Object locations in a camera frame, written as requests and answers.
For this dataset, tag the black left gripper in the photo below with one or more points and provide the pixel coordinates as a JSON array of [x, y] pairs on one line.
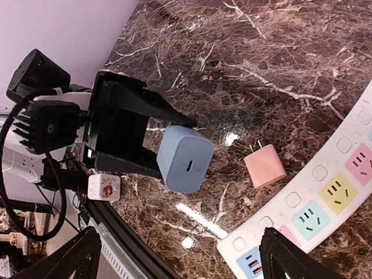
[[114, 134]]

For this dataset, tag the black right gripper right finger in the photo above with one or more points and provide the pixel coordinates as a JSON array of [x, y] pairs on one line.
[[281, 258]]

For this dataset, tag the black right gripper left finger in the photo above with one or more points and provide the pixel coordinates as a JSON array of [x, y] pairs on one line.
[[78, 258]]

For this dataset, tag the blue plug adapter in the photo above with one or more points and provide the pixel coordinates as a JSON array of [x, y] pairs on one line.
[[183, 158]]

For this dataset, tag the pink plug adapter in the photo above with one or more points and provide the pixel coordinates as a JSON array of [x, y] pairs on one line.
[[264, 165]]

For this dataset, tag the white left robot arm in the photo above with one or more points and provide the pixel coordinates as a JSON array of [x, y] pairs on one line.
[[40, 79]]

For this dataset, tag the white cube socket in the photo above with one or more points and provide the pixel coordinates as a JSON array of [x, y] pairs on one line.
[[104, 187]]

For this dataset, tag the white multicolour power strip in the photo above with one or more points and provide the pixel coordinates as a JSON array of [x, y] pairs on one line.
[[318, 200]]

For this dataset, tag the grey slotted cable duct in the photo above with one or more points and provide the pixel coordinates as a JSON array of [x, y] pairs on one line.
[[115, 256]]

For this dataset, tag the black front table rail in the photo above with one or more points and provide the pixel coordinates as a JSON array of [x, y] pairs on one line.
[[143, 259]]

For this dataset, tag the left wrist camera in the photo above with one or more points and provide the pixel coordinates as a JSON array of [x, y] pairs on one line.
[[49, 125]]

